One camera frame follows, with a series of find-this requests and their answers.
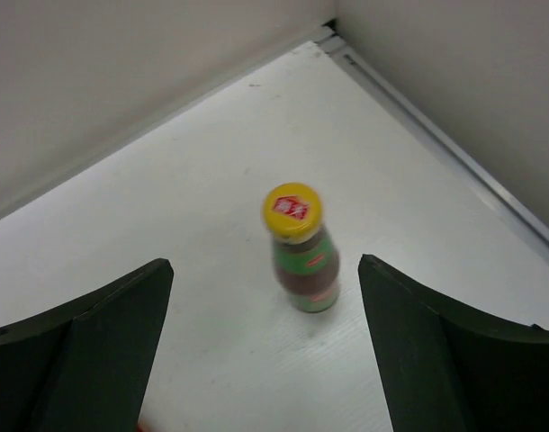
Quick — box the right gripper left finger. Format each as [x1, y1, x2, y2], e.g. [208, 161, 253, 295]
[0, 258, 173, 431]

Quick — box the red sauce bottle yellow cap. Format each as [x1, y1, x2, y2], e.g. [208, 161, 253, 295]
[262, 182, 340, 313]

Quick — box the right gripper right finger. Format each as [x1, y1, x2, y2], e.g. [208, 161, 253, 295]
[358, 255, 549, 431]

